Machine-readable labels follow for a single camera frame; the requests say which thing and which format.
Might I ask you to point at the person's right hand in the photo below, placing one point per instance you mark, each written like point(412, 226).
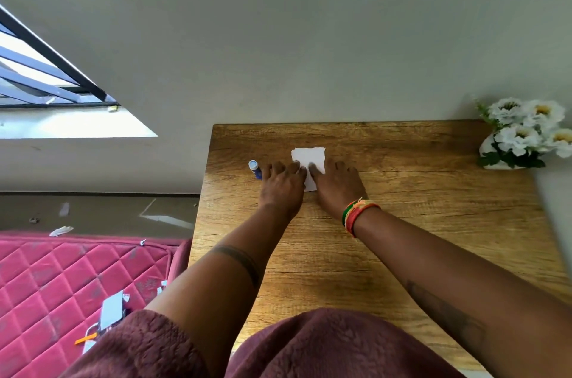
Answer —
point(339, 190)

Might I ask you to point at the person's left hand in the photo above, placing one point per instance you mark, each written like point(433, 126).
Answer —
point(281, 190)

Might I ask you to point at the blue glue stick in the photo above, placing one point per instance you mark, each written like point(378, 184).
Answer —
point(256, 171)

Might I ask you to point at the white paper piece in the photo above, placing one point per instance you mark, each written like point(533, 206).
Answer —
point(308, 156)

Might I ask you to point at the person's left forearm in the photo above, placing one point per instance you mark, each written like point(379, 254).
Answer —
point(223, 284)

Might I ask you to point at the person's right forearm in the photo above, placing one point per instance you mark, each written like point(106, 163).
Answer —
point(469, 293)

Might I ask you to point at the white flower pot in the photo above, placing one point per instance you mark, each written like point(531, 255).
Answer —
point(487, 145)

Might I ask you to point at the maroon fleece garment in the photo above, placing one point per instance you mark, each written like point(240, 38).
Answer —
point(339, 346)

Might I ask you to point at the white artificial flowers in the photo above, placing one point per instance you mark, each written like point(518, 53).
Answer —
point(518, 138)

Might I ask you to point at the pale blue paper piece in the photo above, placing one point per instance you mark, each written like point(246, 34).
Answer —
point(88, 346)
point(111, 310)

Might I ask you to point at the white crumpled floor scrap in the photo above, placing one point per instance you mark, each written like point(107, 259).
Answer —
point(61, 231)

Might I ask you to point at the pink quilted mattress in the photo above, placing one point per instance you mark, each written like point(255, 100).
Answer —
point(44, 284)

